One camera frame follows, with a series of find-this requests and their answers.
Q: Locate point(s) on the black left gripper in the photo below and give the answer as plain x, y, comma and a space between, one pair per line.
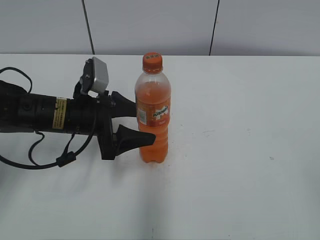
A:
92, 116

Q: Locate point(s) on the orange soda plastic bottle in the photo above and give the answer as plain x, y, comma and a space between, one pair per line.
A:
153, 106

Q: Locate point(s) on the orange bottle cap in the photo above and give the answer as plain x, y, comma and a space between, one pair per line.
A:
152, 63

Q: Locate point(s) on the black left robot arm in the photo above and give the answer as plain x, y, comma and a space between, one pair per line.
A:
23, 112

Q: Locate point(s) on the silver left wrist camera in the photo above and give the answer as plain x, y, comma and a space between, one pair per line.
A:
95, 77

